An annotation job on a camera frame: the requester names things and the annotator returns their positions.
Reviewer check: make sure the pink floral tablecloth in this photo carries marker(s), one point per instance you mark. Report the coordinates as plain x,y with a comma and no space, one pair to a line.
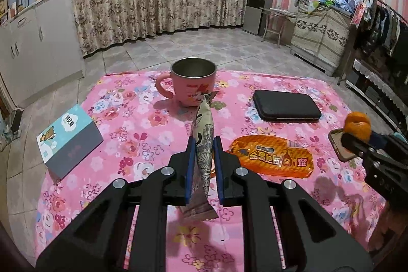
127,119

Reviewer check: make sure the clothes rack with garments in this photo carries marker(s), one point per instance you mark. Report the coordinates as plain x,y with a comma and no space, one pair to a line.
382,29

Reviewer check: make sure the cabinet under patterned cloth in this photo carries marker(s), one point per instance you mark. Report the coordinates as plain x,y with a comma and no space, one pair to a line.
318,36

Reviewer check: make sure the grey water dispenser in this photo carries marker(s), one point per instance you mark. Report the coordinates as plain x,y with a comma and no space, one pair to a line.
255,10

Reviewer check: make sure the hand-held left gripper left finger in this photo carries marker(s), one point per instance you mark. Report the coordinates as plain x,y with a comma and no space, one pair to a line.
190,170

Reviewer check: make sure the brown square coaster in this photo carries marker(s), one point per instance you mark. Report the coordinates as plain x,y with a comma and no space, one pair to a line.
338,144

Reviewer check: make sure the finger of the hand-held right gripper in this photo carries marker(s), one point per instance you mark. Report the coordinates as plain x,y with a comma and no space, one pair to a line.
379,138
357,146

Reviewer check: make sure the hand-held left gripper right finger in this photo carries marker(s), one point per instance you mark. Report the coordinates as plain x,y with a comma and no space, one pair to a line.
217,170

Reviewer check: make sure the blue and grey box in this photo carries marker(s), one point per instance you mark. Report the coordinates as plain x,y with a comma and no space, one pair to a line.
70,144

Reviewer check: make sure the dark bench with lace cloth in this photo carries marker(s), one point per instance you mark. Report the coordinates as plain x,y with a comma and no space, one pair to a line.
376,80

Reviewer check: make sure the flat orange snack packet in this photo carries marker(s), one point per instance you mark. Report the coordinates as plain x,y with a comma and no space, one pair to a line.
271,157

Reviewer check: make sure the white cabinet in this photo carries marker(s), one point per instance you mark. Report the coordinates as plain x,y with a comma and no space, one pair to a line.
41,42

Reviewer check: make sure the black zip case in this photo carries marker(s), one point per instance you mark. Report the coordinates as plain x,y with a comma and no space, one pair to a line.
287,106

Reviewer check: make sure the beige patterned snack wrapper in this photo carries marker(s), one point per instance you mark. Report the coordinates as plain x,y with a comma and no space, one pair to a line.
204,128

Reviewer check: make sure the small folding table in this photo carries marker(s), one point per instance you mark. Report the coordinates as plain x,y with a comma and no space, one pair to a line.
280,13

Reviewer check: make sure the pink cartoon cup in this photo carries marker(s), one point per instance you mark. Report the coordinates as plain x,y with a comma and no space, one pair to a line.
188,87

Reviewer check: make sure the grey bag on floor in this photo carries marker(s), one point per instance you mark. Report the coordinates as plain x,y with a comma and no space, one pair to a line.
4,131

